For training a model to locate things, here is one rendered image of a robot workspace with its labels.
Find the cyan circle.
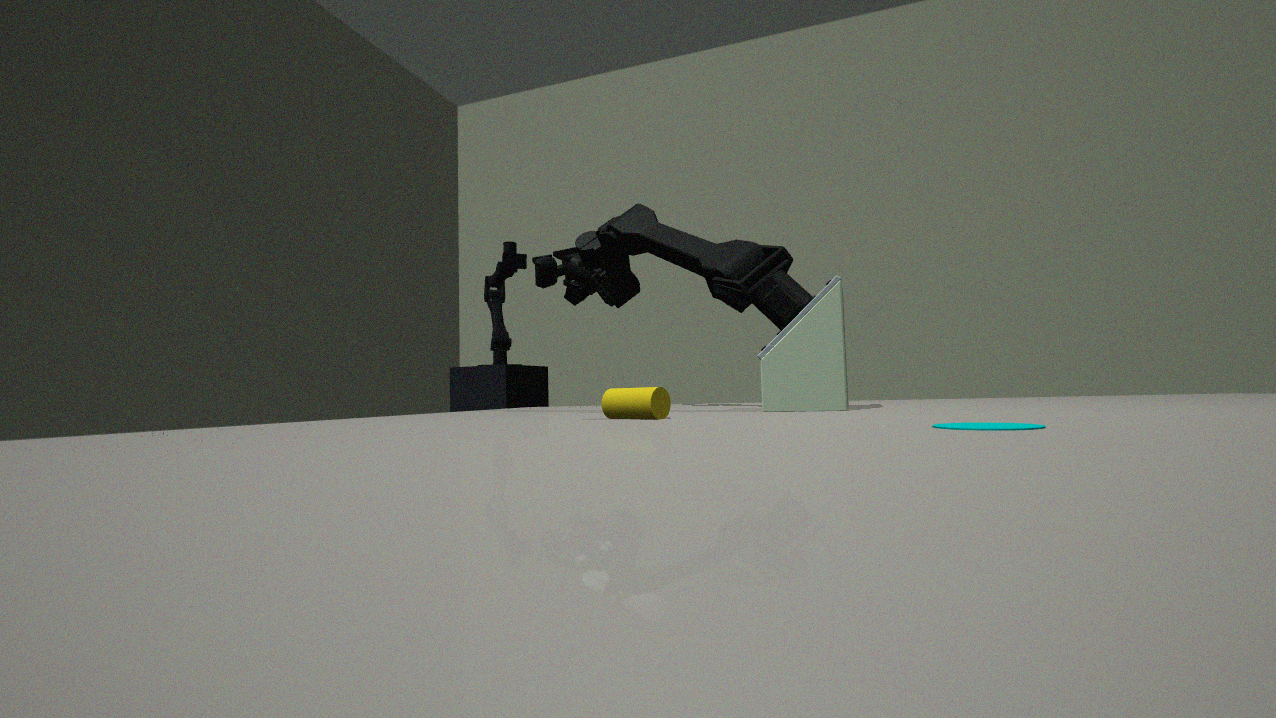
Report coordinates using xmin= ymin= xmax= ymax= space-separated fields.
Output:
xmin=933 ymin=423 xmax=1045 ymax=431

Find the yellow cylinder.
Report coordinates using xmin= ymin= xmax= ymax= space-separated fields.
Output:
xmin=602 ymin=386 xmax=671 ymax=420

